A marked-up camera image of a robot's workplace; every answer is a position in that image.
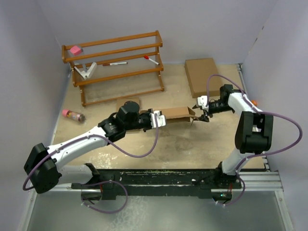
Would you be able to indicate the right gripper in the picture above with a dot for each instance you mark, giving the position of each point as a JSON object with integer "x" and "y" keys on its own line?
{"x": 203, "y": 118}

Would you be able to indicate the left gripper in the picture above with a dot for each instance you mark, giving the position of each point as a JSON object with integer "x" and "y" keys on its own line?
{"x": 147, "y": 114}

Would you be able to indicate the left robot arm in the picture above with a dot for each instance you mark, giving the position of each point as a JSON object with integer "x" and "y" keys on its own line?
{"x": 47, "y": 167}

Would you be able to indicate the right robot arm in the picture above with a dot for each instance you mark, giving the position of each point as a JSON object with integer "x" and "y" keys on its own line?
{"x": 252, "y": 137}

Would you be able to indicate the small closed cardboard box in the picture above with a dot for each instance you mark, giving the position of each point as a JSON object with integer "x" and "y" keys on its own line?
{"x": 121, "y": 102}

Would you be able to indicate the large closed cardboard box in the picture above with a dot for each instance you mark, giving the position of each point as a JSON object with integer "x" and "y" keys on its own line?
{"x": 198, "y": 71}

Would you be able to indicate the black capped white marker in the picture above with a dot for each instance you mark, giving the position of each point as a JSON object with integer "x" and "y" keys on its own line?
{"x": 116, "y": 63}

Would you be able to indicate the wooden rack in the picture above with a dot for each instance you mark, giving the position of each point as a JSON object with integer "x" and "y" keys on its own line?
{"x": 108, "y": 83}

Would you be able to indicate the red capped marker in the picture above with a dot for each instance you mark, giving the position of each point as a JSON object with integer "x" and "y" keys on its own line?
{"x": 153, "y": 61}

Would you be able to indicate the white eraser brush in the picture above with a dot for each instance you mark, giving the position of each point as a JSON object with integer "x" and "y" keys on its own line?
{"x": 86, "y": 73}

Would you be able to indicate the small pink capped bottle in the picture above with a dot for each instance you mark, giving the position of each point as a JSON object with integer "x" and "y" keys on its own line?
{"x": 79, "y": 117}

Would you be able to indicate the pink eraser block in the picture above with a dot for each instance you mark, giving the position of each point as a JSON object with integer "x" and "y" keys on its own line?
{"x": 76, "y": 50}

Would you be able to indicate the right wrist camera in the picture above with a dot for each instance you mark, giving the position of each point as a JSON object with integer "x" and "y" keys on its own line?
{"x": 202, "y": 103}

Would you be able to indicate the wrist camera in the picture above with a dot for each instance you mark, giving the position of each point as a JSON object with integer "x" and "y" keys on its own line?
{"x": 157, "y": 119}
{"x": 202, "y": 103}

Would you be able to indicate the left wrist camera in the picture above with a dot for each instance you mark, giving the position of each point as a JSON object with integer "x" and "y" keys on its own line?
{"x": 157, "y": 119}

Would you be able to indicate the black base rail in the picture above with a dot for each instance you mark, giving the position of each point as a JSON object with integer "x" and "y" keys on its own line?
{"x": 107, "y": 184}

